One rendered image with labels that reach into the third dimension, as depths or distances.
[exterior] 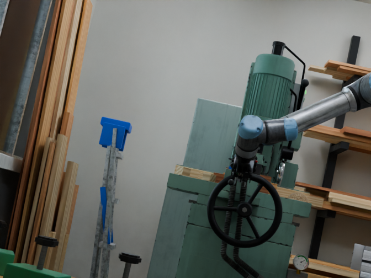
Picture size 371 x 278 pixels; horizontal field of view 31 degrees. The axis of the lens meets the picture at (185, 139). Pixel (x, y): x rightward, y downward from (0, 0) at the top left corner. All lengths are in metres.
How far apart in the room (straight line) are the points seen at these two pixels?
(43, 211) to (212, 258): 1.43
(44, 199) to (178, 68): 1.88
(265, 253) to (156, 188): 2.54
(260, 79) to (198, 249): 0.78
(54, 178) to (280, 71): 1.59
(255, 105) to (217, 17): 2.59
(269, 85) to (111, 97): 2.57
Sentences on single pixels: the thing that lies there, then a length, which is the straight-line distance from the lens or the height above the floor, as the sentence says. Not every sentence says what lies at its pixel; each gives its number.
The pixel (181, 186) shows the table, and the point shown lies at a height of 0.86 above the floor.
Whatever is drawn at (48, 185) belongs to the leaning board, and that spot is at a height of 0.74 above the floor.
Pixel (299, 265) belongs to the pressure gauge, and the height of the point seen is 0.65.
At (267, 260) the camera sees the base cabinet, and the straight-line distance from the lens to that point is 2.79.
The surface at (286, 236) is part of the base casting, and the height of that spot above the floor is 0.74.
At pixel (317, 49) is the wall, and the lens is 5.47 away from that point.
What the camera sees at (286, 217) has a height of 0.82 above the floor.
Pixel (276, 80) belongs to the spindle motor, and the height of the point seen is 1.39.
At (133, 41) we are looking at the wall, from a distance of 5.42.
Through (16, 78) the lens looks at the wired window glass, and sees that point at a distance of 4.12.
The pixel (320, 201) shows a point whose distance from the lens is 2.96.
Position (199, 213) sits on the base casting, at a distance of 2.79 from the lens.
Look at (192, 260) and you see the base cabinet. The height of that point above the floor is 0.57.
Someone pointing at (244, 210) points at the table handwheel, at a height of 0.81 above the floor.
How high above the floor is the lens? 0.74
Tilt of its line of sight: 6 degrees up
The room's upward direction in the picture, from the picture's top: 13 degrees clockwise
